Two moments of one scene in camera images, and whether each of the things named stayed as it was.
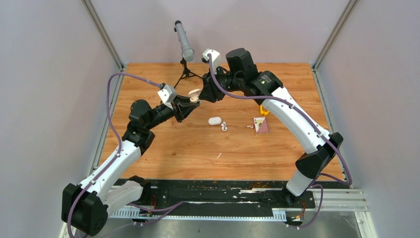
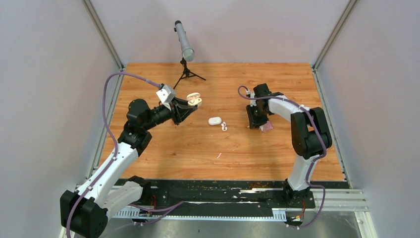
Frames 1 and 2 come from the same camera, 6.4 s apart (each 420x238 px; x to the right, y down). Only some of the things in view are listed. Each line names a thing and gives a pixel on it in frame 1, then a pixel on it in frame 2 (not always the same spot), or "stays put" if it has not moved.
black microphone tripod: [186, 73] stays put
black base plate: [181, 194] stays put
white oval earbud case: [214, 121] stays put
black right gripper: [210, 91] → [255, 122]
